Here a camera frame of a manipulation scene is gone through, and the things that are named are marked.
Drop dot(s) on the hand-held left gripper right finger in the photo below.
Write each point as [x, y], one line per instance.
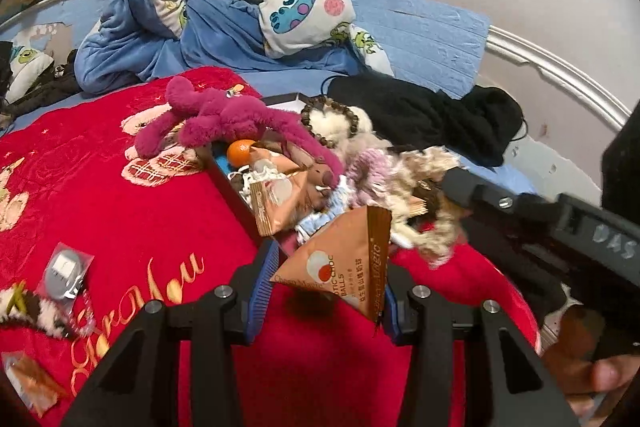
[395, 332]

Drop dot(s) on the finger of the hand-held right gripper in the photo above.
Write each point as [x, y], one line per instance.
[500, 202]

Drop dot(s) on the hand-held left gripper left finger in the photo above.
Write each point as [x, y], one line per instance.
[260, 307]

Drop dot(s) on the beige curly scrunchie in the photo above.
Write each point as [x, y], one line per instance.
[430, 172]

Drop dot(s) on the small orange triangular snack packet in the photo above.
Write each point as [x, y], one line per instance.
[340, 257]

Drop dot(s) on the dark wooden box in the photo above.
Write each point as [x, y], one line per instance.
[235, 202]

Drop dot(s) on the tangerine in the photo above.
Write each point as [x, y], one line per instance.
[242, 153]

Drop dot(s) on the grey round device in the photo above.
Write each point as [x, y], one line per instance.
[65, 272]

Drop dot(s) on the person's right hand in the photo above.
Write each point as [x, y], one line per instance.
[615, 374]

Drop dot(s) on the gold triangular snack packet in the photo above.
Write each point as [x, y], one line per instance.
[272, 207]

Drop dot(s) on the blue white scrunchie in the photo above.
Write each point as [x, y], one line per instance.
[320, 224]

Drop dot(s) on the black garment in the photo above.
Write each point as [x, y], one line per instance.
[425, 117]

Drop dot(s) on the pink knit scrunchie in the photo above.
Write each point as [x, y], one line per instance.
[372, 172]

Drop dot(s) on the red bear print blanket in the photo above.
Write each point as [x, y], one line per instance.
[150, 217]

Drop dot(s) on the white fluffy scrunchie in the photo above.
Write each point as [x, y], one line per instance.
[335, 127]

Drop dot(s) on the blue bed sheet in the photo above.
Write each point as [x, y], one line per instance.
[425, 37]

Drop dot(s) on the magenta plush toy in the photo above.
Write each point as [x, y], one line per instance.
[220, 117]

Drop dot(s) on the brown white fluffy hair band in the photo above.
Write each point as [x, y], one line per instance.
[45, 314]

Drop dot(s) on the large orange triangular snack packet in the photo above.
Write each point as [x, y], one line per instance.
[35, 382]

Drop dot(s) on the dark patterned garment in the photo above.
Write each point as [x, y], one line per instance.
[40, 94]

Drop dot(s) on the small monster print pillow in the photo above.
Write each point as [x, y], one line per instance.
[27, 67]

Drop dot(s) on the white round bed frame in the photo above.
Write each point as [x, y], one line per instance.
[550, 68]

